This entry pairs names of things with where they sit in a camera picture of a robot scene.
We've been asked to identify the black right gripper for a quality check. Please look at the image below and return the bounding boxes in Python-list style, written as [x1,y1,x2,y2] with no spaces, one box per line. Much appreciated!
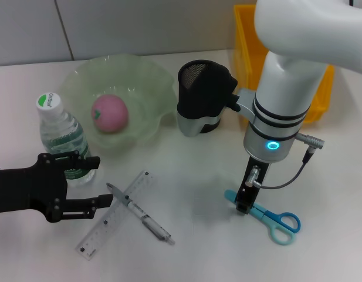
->
[235,155,272,216]

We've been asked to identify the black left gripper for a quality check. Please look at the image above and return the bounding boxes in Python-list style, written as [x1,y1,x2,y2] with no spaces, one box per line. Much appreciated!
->
[0,150,115,223]

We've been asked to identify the blue scissors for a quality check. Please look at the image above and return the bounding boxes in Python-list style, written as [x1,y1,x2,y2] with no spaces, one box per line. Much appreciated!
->
[224,189,302,245]

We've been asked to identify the clear green-label water bottle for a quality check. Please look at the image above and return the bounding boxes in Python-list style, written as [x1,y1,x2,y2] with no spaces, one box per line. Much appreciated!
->
[36,92,96,187]

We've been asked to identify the pink toy peach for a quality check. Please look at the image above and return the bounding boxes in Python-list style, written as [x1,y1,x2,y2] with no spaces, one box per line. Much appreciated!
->
[91,94,130,133]

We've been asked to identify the clear plastic ruler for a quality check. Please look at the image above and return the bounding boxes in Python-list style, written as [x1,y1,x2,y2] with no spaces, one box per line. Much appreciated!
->
[75,169,157,261]

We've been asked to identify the grey transparent pen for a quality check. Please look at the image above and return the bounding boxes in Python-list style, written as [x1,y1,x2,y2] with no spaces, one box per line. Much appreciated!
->
[106,182,176,246]

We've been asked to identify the green wavy glass fruit bowl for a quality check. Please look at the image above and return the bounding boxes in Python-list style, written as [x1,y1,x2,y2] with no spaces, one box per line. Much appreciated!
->
[60,53,178,153]

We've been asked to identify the black mesh pen holder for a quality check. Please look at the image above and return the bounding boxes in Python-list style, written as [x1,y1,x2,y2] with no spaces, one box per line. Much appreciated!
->
[177,59,228,135]

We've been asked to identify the yellow plastic bin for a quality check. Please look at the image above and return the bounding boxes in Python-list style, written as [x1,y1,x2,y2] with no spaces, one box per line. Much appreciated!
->
[233,4,336,124]

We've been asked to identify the right arm cable with plug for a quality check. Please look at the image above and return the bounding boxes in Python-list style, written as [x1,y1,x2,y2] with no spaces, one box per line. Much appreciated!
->
[245,132,326,189]

